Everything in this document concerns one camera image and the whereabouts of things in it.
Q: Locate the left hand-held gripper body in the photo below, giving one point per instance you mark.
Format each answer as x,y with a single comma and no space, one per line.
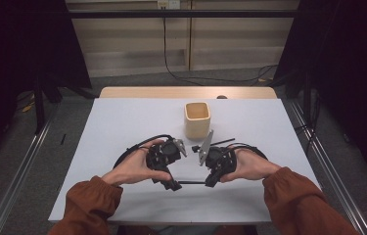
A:
164,156

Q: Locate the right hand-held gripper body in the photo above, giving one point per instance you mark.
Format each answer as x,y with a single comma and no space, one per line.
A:
218,158

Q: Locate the black brush with orange end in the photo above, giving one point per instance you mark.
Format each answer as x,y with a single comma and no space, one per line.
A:
191,182

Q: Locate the cream square cup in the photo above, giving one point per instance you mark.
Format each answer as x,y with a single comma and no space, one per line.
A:
197,125

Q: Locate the person's left hand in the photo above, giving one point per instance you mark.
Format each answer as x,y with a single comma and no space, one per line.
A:
132,169

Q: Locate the person's right hand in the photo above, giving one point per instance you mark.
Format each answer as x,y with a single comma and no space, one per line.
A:
252,164

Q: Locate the black brush with square head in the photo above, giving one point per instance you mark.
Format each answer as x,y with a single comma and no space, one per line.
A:
223,141

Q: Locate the white board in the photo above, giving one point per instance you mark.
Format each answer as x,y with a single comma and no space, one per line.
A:
171,209

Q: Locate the person's right leg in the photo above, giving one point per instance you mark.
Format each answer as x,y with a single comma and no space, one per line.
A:
236,230

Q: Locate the person's leg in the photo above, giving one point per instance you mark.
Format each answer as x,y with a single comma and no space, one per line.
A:
236,230
137,231

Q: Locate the person's left leg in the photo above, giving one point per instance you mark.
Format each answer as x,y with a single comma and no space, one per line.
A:
137,231

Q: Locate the dark round knob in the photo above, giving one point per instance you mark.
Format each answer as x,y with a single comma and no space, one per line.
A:
221,97

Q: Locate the wooden table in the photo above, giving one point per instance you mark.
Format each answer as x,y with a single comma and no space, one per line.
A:
158,92

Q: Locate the small black stick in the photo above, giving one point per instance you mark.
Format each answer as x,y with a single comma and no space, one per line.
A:
63,139

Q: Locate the black horizontal bar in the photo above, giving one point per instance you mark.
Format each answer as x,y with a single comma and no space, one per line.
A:
171,13

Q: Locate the yellow tape strip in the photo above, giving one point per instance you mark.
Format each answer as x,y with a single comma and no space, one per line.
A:
27,107

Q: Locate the black curtain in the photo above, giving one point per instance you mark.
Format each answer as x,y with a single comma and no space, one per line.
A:
21,49
350,65

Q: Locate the black stand post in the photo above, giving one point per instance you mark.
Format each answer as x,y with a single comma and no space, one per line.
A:
39,107
307,98

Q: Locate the metal rail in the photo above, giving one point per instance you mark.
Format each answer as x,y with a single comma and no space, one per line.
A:
334,176
18,176

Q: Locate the beige vertical wall trim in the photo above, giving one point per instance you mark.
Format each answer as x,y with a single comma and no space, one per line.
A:
190,36

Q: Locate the white wall socket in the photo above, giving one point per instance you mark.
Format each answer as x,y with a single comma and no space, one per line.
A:
168,4

